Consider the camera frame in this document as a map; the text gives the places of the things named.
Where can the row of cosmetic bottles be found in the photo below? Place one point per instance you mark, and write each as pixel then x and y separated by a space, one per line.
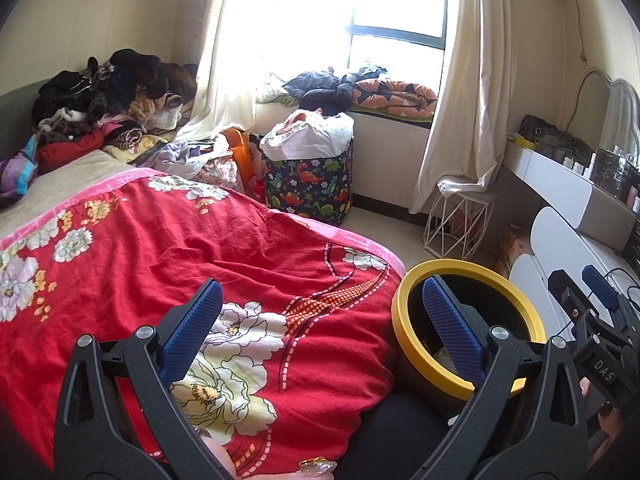
pixel 610 175

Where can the dark bag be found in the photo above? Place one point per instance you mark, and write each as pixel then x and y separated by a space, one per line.
pixel 550 135

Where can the white clothes heap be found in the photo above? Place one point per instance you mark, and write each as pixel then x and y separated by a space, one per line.
pixel 320 132

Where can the cardboard box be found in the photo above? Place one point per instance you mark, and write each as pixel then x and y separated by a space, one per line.
pixel 512 250

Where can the orange bag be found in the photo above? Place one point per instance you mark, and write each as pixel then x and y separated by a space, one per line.
pixel 237 155

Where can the person's right hand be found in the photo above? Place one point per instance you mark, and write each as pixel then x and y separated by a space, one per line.
pixel 607 412

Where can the cream curtain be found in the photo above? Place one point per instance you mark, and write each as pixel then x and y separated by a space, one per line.
pixel 225 60
pixel 475 85

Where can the pile of dark clothes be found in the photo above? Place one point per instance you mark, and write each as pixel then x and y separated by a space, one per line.
pixel 130 80

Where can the beige sheet with pink border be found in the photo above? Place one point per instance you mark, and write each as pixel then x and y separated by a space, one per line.
pixel 65 185

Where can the dinosaur print laundry basket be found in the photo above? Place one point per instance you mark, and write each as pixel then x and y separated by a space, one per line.
pixel 310 185

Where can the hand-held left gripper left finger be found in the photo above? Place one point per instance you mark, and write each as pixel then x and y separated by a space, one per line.
pixel 192 330

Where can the person's black pants leg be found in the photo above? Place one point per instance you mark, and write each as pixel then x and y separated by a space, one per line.
pixel 390 435

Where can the purple striped cloth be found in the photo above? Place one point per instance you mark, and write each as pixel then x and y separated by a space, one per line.
pixel 17 175

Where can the red floral blanket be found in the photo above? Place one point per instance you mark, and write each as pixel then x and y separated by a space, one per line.
pixel 150 260

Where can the yellow rimmed bin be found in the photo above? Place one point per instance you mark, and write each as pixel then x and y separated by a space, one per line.
pixel 500 300

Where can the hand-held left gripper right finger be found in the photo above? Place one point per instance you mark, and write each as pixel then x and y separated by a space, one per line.
pixel 452 320

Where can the white pillow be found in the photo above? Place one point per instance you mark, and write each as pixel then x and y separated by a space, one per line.
pixel 275 96

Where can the vanity mirror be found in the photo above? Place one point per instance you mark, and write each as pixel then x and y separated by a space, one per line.
pixel 622 115

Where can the red garment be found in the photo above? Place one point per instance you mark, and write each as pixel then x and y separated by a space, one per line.
pixel 70 152

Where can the lavender clothes heap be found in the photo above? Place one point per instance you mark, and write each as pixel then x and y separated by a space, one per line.
pixel 175 155

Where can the grey headboard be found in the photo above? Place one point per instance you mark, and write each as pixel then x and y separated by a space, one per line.
pixel 20 110

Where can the person's left hand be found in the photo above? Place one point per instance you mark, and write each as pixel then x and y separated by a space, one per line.
pixel 222 460

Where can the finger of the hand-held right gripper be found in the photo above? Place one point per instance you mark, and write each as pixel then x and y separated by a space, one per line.
pixel 562 285
pixel 600 285

